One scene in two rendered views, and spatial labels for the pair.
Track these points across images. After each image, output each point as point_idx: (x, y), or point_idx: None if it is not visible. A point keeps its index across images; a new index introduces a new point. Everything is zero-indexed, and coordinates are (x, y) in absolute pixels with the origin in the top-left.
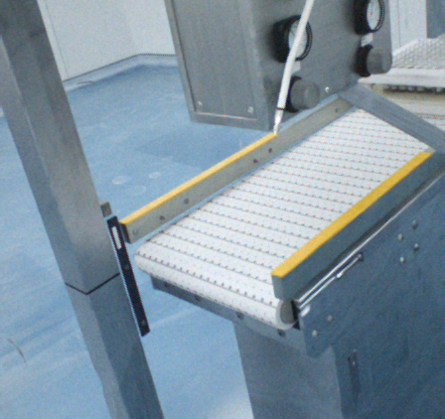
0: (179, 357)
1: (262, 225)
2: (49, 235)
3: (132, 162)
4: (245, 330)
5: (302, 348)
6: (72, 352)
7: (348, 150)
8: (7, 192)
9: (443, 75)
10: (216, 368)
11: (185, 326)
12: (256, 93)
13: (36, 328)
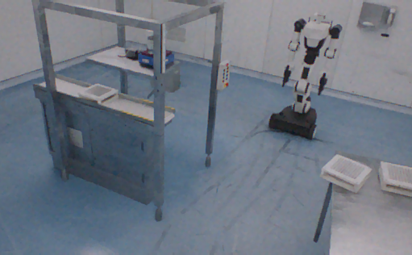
0: (52, 245)
1: (153, 114)
2: (160, 127)
3: None
4: (148, 140)
5: (172, 120)
6: None
7: (125, 108)
8: None
9: (113, 92)
10: (64, 232)
11: (29, 248)
12: (179, 85)
13: None
